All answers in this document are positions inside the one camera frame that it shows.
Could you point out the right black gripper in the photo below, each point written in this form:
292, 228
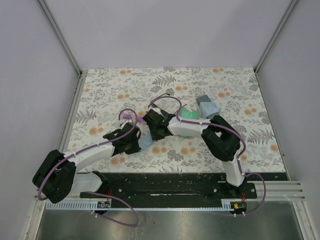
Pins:
156, 138

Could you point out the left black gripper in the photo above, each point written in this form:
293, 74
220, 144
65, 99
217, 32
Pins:
135, 149

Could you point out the brown glasses case green lining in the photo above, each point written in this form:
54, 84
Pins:
185, 113

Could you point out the light blue cleaning cloth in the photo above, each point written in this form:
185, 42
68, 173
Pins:
145, 141

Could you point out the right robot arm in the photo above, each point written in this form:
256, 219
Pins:
221, 139

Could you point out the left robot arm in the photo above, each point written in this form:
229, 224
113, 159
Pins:
55, 176

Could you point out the black aviator sunglasses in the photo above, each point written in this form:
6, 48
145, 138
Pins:
152, 102

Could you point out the floral table mat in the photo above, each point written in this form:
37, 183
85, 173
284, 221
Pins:
105, 92

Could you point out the grey-blue glasses case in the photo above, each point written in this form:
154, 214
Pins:
202, 98

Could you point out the blue cloth on case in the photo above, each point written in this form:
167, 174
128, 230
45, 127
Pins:
209, 109

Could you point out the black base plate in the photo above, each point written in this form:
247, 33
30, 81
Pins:
158, 184

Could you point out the white slotted cable duct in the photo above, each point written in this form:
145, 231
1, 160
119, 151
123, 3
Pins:
90, 205

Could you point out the left aluminium frame post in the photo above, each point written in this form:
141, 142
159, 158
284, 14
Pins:
58, 33

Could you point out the aluminium frame post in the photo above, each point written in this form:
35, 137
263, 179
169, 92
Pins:
276, 34
58, 33

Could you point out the aluminium front rail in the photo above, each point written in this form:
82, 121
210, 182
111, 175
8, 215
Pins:
264, 190

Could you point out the right aluminium frame post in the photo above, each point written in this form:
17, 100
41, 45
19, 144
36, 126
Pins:
276, 34

